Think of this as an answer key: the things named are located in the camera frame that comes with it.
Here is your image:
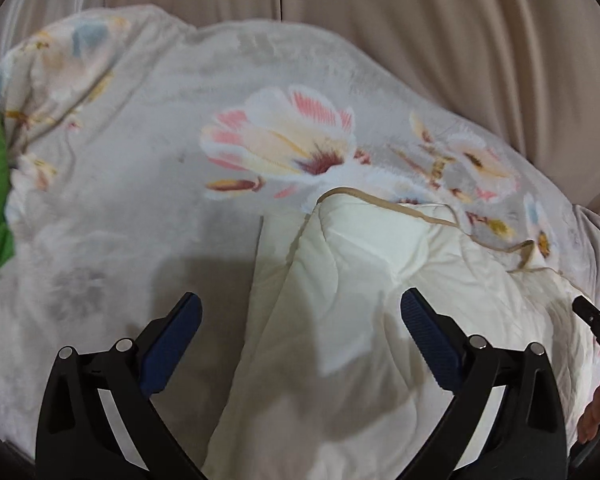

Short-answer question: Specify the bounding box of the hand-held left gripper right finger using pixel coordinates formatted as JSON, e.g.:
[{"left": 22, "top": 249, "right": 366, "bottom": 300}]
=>
[{"left": 401, "top": 287, "right": 568, "bottom": 480}]

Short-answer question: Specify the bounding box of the cream quilted jacket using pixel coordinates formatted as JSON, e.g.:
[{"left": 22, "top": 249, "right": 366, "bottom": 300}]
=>
[{"left": 207, "top": 186, "right": 600, "bottom": 480}]

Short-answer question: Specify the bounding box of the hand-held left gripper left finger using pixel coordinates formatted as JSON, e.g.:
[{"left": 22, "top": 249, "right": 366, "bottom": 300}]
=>
[{"left": 35, "top": 291, "right": 206, "bottom": 480}]

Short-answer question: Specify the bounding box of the person's right hand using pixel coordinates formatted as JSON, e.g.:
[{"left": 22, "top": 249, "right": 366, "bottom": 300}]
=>
[{"left": 577, "top": 374, "right": 600, "bottom": 444}]

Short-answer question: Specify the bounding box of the grey floral blanket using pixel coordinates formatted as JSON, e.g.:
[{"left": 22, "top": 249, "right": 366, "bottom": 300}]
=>
[{"left": 0, "top": 4, "right": 600, "bottom": 461}]

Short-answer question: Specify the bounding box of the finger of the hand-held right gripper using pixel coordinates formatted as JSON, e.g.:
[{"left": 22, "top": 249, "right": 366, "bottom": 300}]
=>
[{"left": 572, "top": 297, "right": 600, "bottom": 346}]

